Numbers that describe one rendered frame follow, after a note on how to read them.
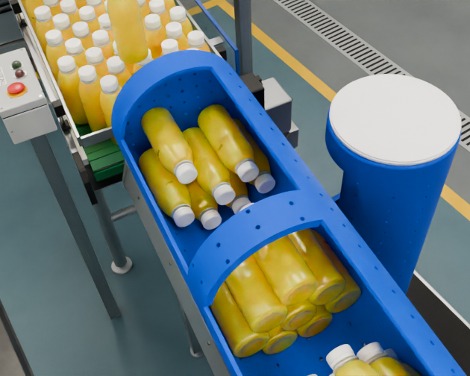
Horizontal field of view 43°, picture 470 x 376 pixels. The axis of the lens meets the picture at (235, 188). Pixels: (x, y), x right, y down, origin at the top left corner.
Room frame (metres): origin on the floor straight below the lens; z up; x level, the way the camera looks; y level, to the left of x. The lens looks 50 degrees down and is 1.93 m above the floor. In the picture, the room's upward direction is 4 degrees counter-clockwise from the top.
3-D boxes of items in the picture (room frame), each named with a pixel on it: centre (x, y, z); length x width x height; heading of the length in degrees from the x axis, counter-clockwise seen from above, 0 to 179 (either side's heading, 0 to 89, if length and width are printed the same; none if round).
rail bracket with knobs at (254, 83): (1.09, -0.04, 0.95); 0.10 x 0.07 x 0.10; 112
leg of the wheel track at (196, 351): (0.89, 0.17, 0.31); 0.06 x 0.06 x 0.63; 22
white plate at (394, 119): (0.91, -0.35, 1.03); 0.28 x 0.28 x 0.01
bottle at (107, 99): (1.05, 0.26, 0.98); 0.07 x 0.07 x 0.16
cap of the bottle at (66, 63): (1.13, 0.37, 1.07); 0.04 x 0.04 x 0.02
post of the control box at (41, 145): (1.06, 0.48, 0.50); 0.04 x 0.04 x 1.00; 22
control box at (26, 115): (1.06, 0.48, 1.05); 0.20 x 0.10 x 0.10; 22
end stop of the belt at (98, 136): (1.05, 0.16, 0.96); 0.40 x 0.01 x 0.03; 112
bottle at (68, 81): (1.13, 0.37, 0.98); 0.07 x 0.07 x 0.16
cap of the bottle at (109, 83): (1.05, 0.26, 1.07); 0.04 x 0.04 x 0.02
